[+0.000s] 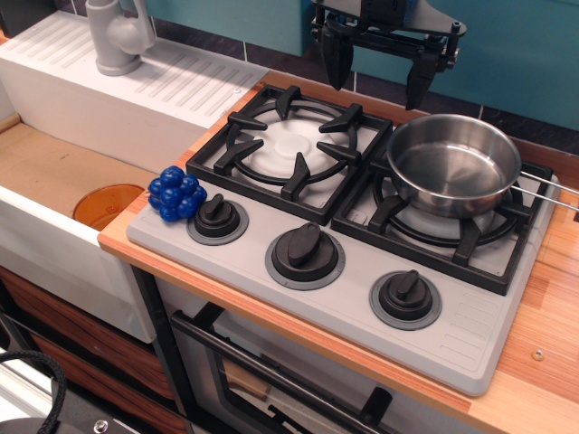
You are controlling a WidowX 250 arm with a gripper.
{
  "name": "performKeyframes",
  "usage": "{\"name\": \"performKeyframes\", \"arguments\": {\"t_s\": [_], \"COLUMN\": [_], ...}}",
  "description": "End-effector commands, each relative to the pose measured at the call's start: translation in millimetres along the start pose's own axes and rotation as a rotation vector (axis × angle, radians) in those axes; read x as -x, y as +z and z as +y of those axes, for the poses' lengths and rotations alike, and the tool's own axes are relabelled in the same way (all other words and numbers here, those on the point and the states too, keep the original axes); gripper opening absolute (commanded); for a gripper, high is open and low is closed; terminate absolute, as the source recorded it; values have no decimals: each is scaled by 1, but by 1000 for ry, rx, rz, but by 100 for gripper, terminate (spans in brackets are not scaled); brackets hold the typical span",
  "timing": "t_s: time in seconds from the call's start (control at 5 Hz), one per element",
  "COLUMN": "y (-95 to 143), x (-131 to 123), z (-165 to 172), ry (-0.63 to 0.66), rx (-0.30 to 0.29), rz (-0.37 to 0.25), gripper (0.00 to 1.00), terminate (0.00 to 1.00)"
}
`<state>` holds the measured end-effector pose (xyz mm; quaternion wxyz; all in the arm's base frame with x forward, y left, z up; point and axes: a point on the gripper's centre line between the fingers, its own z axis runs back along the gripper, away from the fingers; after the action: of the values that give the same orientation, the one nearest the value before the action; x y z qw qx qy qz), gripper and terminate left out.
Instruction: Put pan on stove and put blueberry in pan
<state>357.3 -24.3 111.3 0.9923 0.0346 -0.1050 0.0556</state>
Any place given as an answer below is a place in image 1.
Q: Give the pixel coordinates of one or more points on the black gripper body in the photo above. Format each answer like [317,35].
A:
[387,25]

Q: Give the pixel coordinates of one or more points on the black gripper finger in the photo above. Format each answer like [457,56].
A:
[337,50]
[429,58]

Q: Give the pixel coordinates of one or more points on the stainless steel pan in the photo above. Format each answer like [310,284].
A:
[455,166]

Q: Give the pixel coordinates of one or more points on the black left stove knob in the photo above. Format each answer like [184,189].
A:
[218,222]

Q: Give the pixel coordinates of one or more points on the black stove knob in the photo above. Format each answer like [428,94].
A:
[405,300]
[218,222]
[306,258]

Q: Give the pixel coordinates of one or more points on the black middle stove knob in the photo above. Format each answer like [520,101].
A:
[306,258]

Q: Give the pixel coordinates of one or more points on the blue toy blueberry cluster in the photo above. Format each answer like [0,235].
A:
[175,195]

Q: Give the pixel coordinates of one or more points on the black right stove knob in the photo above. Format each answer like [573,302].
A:
[405,300]

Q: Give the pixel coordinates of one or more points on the grey toy stove top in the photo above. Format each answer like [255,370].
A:
[461,348]

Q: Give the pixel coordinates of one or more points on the black left burner grate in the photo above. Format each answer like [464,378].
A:
[285,155]

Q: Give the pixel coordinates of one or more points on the black burner grate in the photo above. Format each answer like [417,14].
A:
[285,155]
[494,251]

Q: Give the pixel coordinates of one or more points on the black right burner grate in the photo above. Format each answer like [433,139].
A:
[494,251]

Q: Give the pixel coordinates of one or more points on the grey toy faucet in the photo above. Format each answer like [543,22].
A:
[119,40]

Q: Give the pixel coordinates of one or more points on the white toy sink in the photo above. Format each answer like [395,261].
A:
[67,130]

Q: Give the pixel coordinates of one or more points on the wooden drawer fronts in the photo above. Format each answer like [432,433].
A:
[98,360]

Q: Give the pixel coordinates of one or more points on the oven door with handle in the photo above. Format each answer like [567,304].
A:
[261,382]

